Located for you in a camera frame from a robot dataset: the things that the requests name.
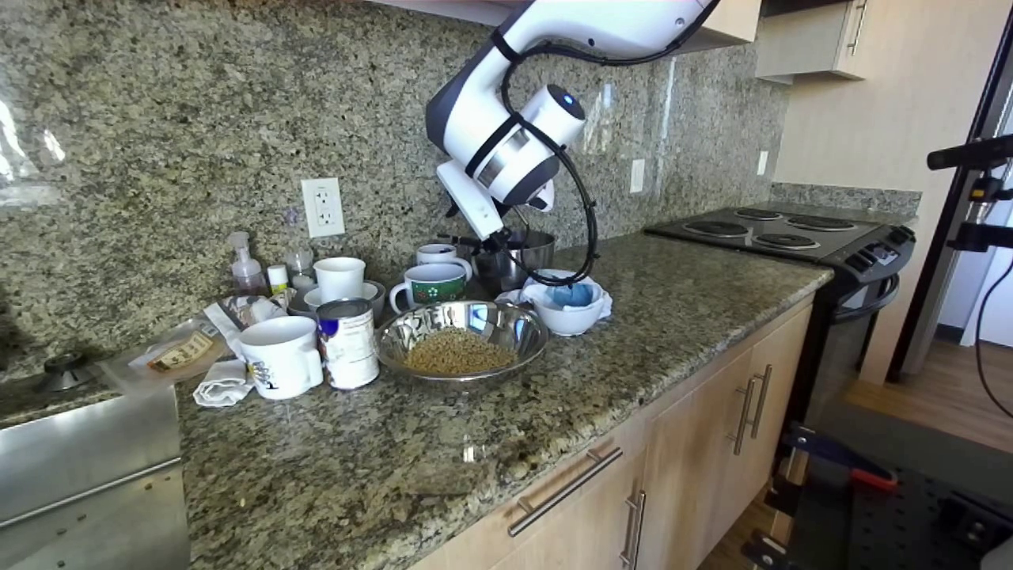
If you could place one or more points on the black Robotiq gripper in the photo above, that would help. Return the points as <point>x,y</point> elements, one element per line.
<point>497,246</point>

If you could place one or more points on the wide shallow silver bowl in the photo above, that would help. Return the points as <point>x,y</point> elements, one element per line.
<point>509,329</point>

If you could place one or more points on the deep silver bowl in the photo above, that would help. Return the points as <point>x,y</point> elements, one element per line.
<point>539,259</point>

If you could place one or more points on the white ceramic bowl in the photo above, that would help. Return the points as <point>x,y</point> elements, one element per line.
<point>573,319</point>

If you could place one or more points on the small white cup red mark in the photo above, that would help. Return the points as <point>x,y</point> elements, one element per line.
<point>436,253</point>

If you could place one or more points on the white cloth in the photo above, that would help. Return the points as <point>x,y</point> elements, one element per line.
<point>549,286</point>

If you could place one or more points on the green Christmas mug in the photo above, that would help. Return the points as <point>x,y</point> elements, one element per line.
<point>430,290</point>

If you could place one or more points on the beige grains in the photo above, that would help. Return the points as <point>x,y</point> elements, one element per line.
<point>459,356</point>

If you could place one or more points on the white saucer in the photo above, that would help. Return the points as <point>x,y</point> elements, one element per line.
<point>372,290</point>

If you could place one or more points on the white cup with saucer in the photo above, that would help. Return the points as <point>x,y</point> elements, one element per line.
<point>340,277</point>

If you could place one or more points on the white can with blue label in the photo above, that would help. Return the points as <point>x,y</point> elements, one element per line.
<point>349,353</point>

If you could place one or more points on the small white bottle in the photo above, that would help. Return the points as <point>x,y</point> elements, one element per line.
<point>275,284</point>

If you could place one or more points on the large white mug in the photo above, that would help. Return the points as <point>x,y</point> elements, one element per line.
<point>284,363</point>

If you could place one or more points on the clear small spray bottle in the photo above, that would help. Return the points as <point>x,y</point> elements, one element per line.
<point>244,270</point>

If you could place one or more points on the wooden lower cabinets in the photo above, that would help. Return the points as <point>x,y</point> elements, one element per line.
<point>686,454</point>

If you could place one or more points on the black electric stove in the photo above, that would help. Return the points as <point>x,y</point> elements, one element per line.
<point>779,239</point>

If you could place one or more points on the white hexagonal plastic piece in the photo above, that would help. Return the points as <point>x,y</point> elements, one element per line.
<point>222,389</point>

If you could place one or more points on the clear plastic food package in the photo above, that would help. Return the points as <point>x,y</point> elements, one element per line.
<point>180,353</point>

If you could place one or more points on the wooden cabinet above stove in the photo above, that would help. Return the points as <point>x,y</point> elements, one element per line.
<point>811,42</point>

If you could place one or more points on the red and black clamp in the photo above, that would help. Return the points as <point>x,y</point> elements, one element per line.
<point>843,462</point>

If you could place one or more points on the stainless steel sink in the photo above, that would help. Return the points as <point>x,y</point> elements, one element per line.
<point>84,462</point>

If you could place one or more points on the small white wall outlet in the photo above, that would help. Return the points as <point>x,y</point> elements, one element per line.
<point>762,162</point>
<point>638,174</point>

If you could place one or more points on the white double wall outlet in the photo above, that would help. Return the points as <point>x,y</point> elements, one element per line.
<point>325,208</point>

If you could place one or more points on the black camera stand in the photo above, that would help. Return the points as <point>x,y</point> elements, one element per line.
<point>970,154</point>

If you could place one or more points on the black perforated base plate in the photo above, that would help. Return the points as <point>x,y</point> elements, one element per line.
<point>907,528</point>

